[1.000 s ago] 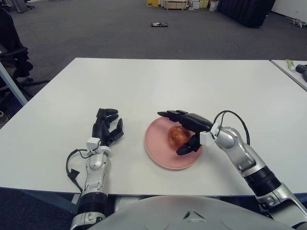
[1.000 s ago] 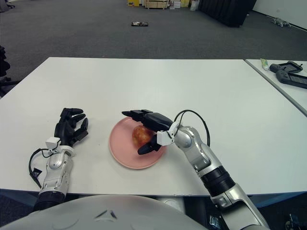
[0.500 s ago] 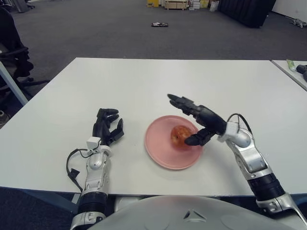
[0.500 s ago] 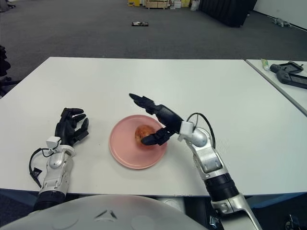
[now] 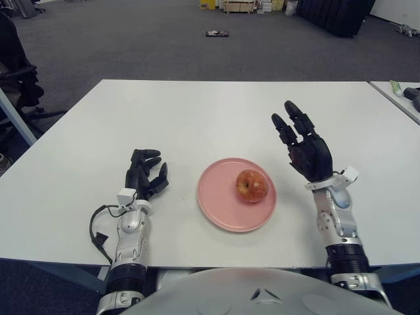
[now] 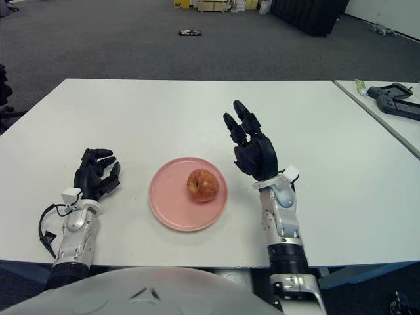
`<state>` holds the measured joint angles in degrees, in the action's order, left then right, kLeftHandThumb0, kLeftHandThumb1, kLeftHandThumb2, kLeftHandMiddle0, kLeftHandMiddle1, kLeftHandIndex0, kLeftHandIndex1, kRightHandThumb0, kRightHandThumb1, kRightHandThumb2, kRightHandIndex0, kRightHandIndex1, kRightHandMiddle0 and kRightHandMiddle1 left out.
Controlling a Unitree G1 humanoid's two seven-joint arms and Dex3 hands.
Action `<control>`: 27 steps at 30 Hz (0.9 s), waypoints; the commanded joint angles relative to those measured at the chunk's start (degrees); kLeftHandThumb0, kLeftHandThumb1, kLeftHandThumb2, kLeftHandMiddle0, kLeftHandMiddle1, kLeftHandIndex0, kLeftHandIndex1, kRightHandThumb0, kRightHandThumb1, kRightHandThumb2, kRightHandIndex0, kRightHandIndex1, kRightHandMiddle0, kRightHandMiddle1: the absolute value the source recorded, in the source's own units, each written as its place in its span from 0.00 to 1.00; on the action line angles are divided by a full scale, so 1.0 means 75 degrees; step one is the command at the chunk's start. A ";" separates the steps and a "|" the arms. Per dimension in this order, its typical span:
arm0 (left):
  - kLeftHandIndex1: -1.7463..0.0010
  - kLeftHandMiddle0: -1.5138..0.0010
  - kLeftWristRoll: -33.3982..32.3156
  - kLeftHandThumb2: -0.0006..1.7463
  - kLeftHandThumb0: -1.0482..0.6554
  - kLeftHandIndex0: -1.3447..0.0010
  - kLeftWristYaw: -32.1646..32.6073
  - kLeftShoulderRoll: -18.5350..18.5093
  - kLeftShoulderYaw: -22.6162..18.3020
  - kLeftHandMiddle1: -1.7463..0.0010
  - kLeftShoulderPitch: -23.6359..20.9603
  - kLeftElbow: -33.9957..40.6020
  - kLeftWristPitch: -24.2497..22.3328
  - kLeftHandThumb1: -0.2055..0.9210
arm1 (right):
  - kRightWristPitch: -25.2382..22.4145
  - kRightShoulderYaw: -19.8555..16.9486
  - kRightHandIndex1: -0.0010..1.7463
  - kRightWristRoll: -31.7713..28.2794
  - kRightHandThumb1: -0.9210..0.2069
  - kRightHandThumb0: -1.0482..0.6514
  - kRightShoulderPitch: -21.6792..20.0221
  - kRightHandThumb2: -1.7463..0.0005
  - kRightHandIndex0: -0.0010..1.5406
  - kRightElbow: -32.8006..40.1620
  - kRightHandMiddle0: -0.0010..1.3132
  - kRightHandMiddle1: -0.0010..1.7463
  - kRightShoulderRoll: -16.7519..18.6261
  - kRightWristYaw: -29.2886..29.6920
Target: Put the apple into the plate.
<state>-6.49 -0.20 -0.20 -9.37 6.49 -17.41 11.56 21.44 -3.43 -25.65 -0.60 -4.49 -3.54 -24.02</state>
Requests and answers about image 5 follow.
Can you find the red yellow apple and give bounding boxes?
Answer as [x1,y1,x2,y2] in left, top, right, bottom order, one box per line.
[235,169,270,204]

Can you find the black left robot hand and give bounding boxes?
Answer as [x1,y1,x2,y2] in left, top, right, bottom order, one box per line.
[125,149,171,201]

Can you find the black curtain partition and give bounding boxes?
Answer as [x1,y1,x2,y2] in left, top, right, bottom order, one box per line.
[297,0,377,39]

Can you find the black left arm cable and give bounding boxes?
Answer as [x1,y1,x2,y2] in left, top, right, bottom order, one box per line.
[89,205,124,265]

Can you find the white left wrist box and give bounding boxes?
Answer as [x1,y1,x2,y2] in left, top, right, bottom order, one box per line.
[117,188,138,209]

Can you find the black office chair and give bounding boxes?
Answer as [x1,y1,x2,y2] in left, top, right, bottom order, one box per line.
[0,9,66,132]

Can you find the stacked cardboard boxes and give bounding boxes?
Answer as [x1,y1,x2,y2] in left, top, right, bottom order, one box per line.
[256,0,285,13]

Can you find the light blue table leg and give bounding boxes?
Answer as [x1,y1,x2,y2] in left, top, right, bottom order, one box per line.
[0,87,39,146]

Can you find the pink round plate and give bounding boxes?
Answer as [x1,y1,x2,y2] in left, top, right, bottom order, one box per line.
[196,157,278,233]

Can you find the wooden pallet crate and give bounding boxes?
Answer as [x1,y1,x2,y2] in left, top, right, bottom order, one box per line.
[223,0,257,14]

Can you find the small grey robot dog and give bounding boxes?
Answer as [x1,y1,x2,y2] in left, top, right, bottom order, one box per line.
[395,24,420,37]

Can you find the grey robot torso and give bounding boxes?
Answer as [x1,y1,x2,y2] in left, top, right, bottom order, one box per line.
[129,266,394,315]

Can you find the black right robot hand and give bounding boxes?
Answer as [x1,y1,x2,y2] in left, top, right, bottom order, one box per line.
[270,100,334,183]

